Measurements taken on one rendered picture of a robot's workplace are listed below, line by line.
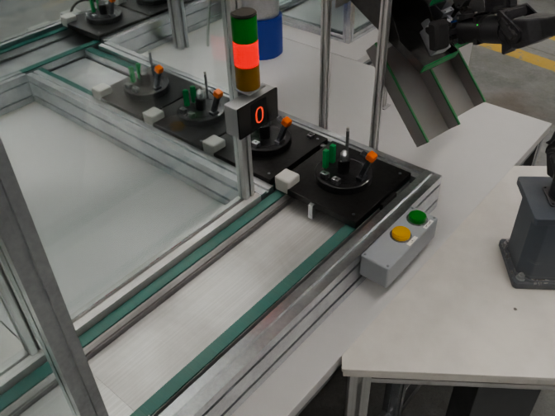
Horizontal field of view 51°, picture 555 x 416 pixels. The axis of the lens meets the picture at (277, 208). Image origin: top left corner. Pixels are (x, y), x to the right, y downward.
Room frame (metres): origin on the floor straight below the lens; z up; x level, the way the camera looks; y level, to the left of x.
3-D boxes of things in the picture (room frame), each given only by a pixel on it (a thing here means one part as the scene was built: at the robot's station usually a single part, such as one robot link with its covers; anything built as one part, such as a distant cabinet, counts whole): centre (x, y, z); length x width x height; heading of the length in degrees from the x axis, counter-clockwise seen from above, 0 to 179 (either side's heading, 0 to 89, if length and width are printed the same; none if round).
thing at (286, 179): (1.14, -0.03, 0.97); 0.05 x 0.05 x 0.04; 48
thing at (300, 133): (1.32, 0.03, 1.01); 0.24 x 0.24 x 0.13; 48
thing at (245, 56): (1.09, 0.05, 1.33); 0.05 x 0.05 x 0.05
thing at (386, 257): (0.94, -0.27, 0.93); 0.21 x 0.07 x 0.06; 138
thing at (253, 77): (1.09, 0.05, 1.28); 0.05 x 0.05 x 0.05
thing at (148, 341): (0.94, 0.05, 0.91); 0.84 x 0.28 x 0.10; 138
